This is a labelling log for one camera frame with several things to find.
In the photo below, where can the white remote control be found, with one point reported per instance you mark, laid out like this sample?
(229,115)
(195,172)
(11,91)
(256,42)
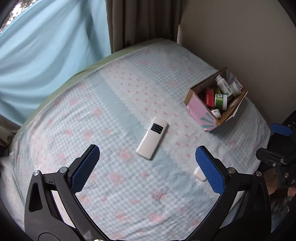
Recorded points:
(150,139)

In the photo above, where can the person's right hand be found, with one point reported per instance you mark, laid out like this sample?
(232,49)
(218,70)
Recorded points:
(292,192)

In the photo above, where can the small black and white bottle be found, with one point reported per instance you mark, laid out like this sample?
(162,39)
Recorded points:
(216,113)

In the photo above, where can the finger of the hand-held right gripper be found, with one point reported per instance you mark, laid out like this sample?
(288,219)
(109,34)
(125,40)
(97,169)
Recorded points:
(266,156)
(281,129)

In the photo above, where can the brown curtain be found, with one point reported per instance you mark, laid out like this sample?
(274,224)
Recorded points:
(8,129)
(143,20)

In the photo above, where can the pink cardboard box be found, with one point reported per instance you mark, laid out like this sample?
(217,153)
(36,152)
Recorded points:
(201,111)

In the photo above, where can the blue checked printed bedsheet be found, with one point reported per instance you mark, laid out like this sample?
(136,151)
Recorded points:
(115,99)

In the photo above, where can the light blue cloth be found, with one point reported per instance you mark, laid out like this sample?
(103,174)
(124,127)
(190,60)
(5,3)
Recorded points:
(50,51)

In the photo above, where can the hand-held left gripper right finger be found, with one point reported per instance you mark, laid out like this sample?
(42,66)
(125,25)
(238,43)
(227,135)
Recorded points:
(209,169)

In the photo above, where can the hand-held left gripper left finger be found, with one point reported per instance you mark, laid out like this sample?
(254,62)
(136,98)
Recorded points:
(85,169)

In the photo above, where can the white earbuds case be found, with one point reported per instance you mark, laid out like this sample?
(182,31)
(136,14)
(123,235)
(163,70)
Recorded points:
(199,174)

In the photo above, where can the green jar with white lid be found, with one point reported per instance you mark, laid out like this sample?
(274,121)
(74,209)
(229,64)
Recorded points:
(220,101)

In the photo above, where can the white pill bottle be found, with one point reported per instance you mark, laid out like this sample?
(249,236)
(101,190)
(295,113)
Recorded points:
(223,84)

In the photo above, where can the white jar with pale lid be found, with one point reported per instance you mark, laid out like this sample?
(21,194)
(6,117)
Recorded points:
(237,88)

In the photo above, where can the red carton box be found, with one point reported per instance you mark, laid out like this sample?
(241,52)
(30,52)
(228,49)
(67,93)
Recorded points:
(209,96)

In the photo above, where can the window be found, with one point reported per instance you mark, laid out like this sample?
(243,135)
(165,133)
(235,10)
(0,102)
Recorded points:
(16,9)

